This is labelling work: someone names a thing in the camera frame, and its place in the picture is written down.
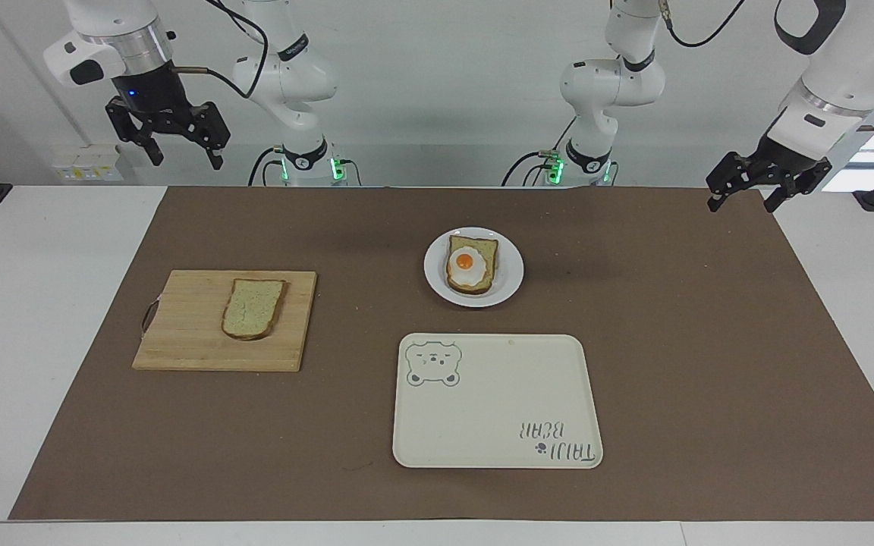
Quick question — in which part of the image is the white round plate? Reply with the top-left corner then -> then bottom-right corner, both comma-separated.
423,226 -> 526,309

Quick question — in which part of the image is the wooden cutting board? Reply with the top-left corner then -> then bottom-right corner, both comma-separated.
132,269 -> 318,373

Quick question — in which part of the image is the plain bread slice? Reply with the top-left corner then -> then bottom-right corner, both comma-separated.
221,278 -> 288,341

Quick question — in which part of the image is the cream tray with bear print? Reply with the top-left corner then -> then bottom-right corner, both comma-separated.
391,332 -> 605,470

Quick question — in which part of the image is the white wall socket box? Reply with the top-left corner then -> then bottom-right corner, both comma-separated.
52,146 -> 124,184

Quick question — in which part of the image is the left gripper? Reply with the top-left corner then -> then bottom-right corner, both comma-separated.
706,135 -> 834,214

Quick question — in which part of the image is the black cable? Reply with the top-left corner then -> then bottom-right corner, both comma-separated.
171,0 -> 270,100
501,114 -> 579,187
247,146 -> 288,187
659,0 -> 747,48

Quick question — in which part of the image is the fried egg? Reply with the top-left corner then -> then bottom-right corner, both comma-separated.
448,246 -> 488,288

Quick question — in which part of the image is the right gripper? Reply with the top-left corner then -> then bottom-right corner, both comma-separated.
105,65 -> 232,171

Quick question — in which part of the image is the toast slice under egg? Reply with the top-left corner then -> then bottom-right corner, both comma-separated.
445,234 -> 501,296

